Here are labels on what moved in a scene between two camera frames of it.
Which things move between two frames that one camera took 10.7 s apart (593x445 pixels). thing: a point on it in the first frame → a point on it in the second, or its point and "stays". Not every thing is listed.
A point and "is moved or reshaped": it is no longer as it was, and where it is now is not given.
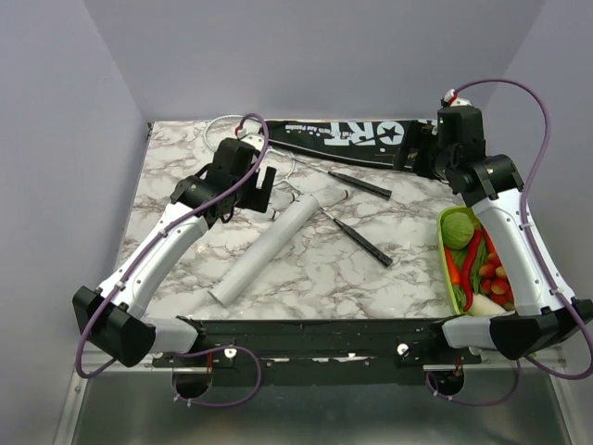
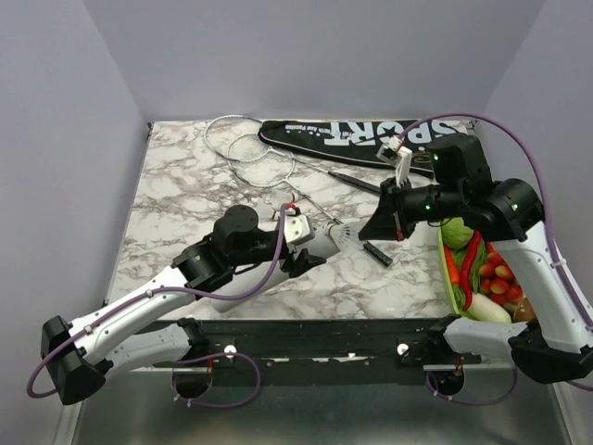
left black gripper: (258, 198) → (304, 262)
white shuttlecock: (281, 199) stays
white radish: (483, 306) stays
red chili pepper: (466, 269) stays
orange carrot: (452, 268) stays
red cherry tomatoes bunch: (495, 282) stays
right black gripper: (429, 135) → (382, 224)
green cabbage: (457, 229) stays
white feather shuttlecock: (330, 196) → (346, 236)
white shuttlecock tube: (231, 285) is moved or reshaped
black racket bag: (384, 142) stays
